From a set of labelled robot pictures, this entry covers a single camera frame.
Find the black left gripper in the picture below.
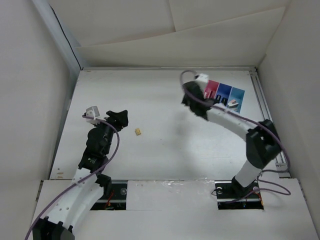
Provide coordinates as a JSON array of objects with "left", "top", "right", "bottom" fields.
[{"left": 93, "top": 110, "right": 127, "bottom": 155}]

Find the purple black highlighter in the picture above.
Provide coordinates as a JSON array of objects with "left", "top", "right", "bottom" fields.
[{"left": 215, "top": 94, "right": 222, "bottom": 103}]

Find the blue black highlighter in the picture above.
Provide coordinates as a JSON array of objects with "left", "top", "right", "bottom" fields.
[{"left": 221, "top": 97, "right": 228, "bottom": 106}]

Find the rose gold stapler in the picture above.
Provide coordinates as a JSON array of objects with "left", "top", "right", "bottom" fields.
[{"left": 227, "top": 99, "right": 239, "bottom": 109}]

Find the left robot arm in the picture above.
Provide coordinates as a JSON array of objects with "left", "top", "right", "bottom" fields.
[{"left": 27, "top": 106, "right": 129, "bottom": 240}]

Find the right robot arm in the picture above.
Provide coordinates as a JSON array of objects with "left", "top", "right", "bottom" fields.
[{"left": 181, "top": 79, "right": 283, "bottom": 199}]

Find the pink container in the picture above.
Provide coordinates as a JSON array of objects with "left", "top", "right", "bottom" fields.
[{"left": 203, "top": 80, "right": 220, "bottom": 99}]

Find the yellow eraser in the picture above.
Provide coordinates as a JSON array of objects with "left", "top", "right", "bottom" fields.
[{"left": 134, "top": 128, "right": 142, "bottom": 136}]

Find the dark blue container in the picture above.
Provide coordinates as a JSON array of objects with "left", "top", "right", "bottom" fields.
[{"left": 215, "top": 83, "right": 232, "bottom": 102}]

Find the light blue container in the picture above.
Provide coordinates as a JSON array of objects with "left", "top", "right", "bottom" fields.
[{"left": 227, "top": 87, "right": 245, "bottom": 113}]

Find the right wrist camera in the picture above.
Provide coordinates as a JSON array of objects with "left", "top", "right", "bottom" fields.
[{"left": 194, "top": 73, "right": 209, "bottom": 89}]

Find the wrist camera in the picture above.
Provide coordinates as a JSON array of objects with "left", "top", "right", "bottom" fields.
[
  {"left": 194, "top": 73, "right": 209, "bottom": 89},
  {"left": 82, "top": 106, "right": 100, "bottom": 125}
]

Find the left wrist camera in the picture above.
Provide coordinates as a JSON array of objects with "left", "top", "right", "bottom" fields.
[{"left": 82, "top": 106, "right": 100, "bottom": 125}]

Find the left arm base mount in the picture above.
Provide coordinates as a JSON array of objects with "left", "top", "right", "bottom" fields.
[{"left": 90, "top": 174, "right": 128, "bottom": 211}]

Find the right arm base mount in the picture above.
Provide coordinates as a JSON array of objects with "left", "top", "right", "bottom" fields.
[{"left": 211, "top": 179, "right": 264, "bottom": 210}]

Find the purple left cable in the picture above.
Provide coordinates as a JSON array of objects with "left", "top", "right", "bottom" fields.
[{"left": 24, "top": 115, "right": 120, "bottom": 240}]

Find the aluminium rail right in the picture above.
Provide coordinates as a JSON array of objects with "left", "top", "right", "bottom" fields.
[{"left": 249, "top": 67, "right": 292, "bottom": 179}]

